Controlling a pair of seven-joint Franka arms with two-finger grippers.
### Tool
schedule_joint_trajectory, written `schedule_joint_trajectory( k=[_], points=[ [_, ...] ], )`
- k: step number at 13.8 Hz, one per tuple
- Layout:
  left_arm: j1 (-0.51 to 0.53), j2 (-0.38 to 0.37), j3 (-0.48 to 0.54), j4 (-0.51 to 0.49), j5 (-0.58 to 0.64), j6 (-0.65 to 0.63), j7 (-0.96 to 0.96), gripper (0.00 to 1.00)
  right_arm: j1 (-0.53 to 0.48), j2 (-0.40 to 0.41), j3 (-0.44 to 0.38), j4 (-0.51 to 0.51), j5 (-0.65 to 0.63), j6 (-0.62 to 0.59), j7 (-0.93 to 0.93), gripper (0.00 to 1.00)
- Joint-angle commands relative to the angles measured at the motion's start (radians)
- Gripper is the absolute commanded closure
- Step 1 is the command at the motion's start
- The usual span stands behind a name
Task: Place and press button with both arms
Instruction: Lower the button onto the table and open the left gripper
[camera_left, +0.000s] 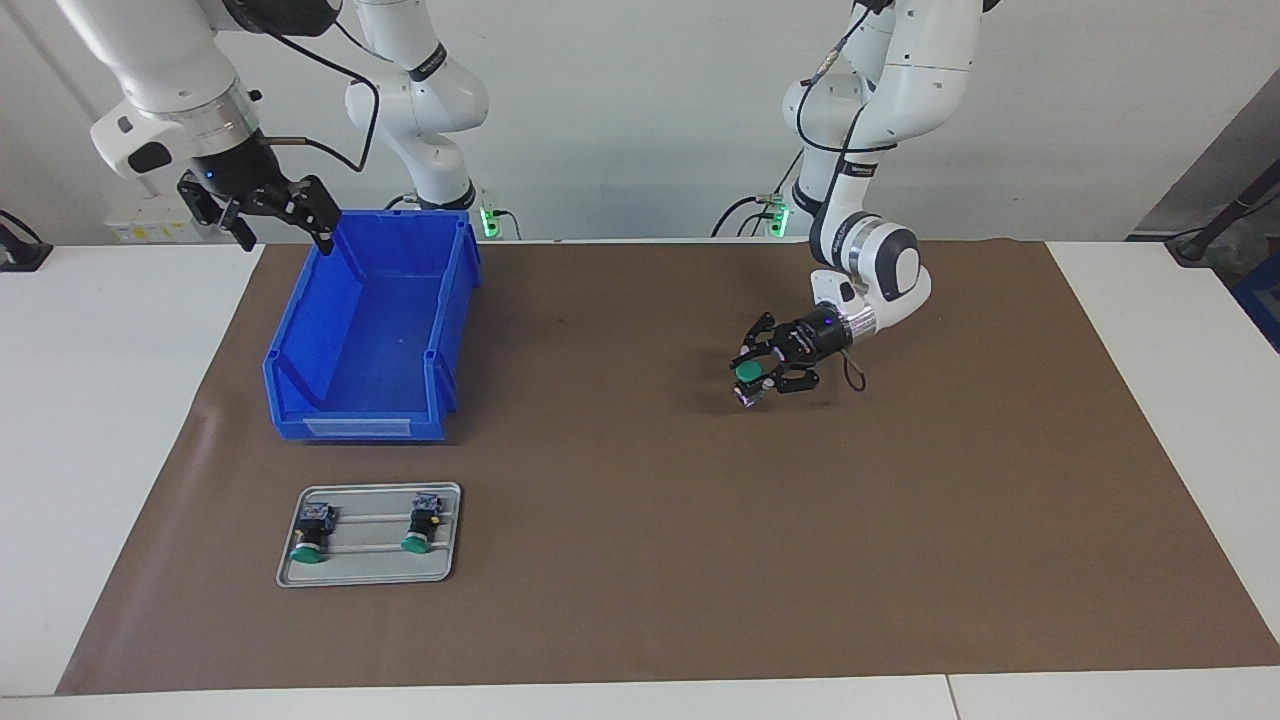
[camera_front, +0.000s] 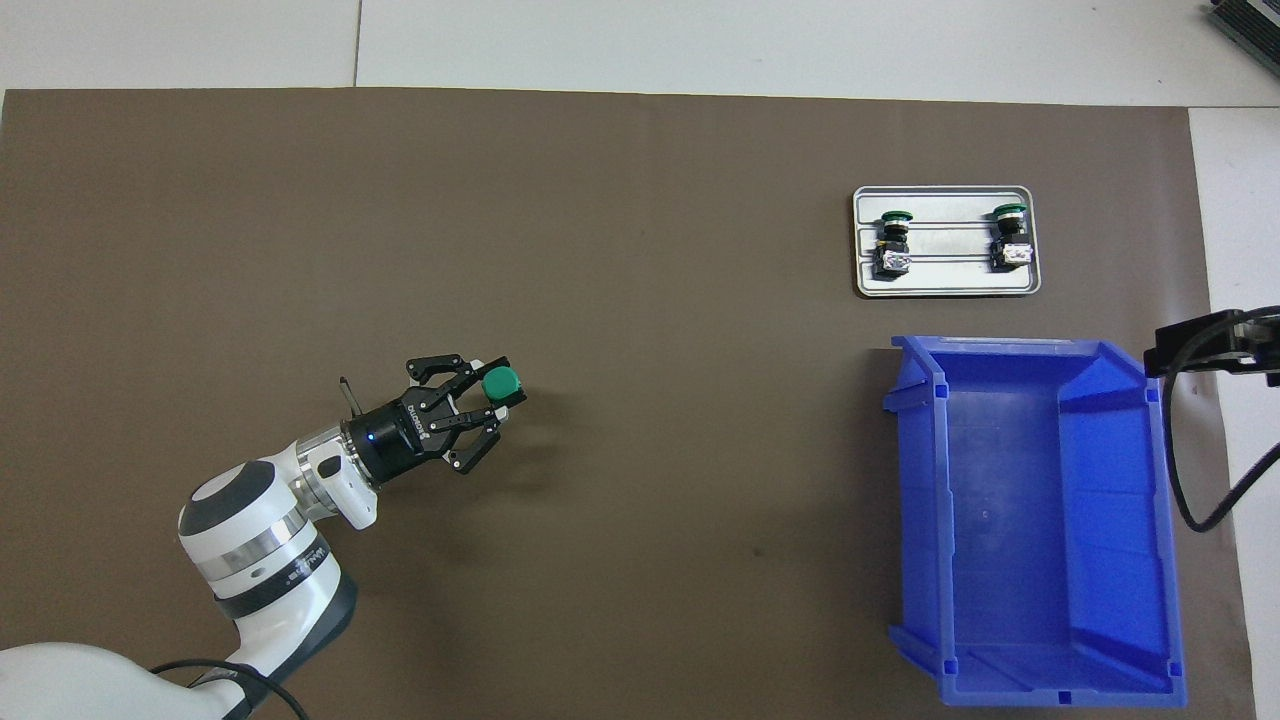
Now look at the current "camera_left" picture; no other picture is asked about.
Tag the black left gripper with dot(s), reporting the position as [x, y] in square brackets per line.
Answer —
[820, 338]

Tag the brown table mat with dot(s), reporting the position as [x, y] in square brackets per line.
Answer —
[700, 550]

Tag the white box with green light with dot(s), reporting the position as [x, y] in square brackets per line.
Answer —
[490, 220]
[778, 215]

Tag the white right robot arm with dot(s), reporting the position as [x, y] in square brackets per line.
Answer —
[160, 60]

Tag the blue crate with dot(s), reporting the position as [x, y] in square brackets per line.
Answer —
[1265, 300]

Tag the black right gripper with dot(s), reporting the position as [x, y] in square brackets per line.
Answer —
[238, 165]

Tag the black clamp stand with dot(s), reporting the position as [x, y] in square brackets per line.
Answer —
[20, 255]

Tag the green push button switch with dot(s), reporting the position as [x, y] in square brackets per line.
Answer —
[313, 530]
[422, 522]
[748, 372]

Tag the black tripod stand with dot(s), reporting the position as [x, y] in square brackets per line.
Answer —
[1190, 245]

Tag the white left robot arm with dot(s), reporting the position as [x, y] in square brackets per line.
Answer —
[920, 80]

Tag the blue plastic storage bin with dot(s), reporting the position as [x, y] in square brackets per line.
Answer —
[370, 330]

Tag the white wall socket panel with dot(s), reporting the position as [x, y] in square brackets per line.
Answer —
[140, 232]

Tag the grey metal tray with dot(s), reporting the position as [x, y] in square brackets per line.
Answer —
[370, 568]

